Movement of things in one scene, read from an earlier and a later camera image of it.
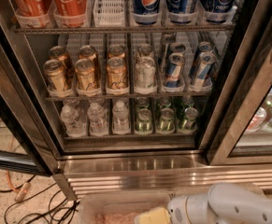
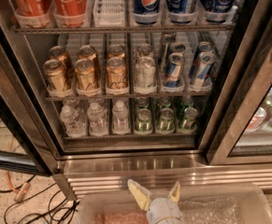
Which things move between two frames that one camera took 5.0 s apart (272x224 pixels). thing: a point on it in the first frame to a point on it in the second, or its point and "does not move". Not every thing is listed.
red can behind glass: x=257 y=119 does not move
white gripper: x=179 y=211 to x=161 y=209
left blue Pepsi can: x=147 y=4 does not move
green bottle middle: x=165 y=124 does not move
